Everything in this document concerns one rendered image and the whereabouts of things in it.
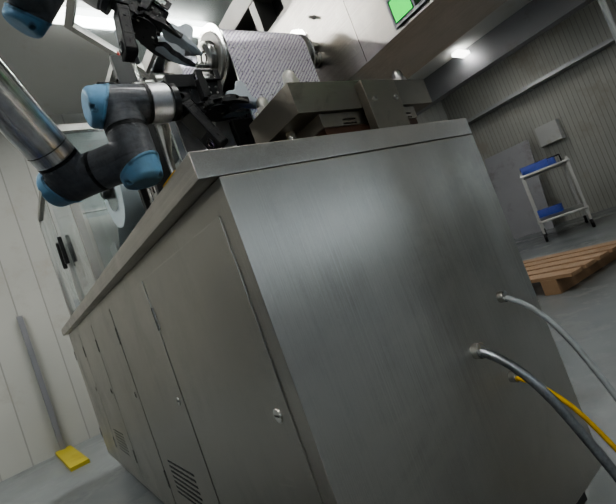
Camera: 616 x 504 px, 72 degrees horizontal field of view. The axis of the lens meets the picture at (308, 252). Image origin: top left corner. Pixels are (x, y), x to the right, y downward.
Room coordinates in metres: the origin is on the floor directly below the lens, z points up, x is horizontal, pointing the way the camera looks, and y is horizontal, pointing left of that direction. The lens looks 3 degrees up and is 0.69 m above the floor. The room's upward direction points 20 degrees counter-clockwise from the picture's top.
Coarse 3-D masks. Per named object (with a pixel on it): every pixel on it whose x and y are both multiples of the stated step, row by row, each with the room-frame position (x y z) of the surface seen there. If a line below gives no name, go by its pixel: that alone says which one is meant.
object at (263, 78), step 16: (240, 64) 0.94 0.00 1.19; (256, 64) 0.97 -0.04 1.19; (272, 64) 0.99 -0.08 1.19; (288, 64) 1.02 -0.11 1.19; (304, 64) 1.05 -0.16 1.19; (240, 80) 0.93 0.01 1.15; (256, 80) 0.96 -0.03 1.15; (272, 80) 0.98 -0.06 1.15; (304, 80) 1.04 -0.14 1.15; (256, 96) 0.95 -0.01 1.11; (272, 96) 0.97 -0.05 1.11
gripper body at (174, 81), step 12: (216, 72) 0.86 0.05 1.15; (168, 84) 0.81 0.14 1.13; (180, 84) 0.83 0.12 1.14; (192, 84) 0.84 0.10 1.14; (204, 84) 0.84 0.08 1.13; (216, 84) 0.87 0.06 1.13; (180, 96) 0.81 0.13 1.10; (192, 96) 0.84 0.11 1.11; (204, 96) 0.84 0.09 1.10; (216, 96) 0.85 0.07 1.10; (180, 108) 0.81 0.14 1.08; (204, 108) 0.85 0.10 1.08; (216, 108) 0.86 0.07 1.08; (228, 108) 0.89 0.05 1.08
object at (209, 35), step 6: (204, 36) 0.96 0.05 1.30; (210, 36) 0.94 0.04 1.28; (216, 36) 0.93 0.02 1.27; (216, 42) 0.93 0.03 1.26; (216, 48) 0.94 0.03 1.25; (222, 54) 0.93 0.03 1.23; (222, 60) 0.94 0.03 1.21; (222, 66) 0.94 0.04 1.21; (222, 72) 0.95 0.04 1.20; (234, 72) 0.97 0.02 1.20; (228, 78) 0.98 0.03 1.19; (234, 78) 0.99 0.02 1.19
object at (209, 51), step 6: (204, 42) 0.94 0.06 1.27; (210, 42) 0.94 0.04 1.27; (204, 48) 0.95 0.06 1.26; (210, 48) 0.94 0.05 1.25; (204, 54) 0.96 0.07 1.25; (210, 54) 0.94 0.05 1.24; (216, 54) 0.94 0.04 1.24; (198, 60) 0.99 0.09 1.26; (204, 60) 0.96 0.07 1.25; (210, 60) 0.94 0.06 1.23; (216, 60) 0.95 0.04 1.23; (210, 66) 0.95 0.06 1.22; (216, 66) 0.96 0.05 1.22; (204, 72) 0.98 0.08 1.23; (210, 72) 0.96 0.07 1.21
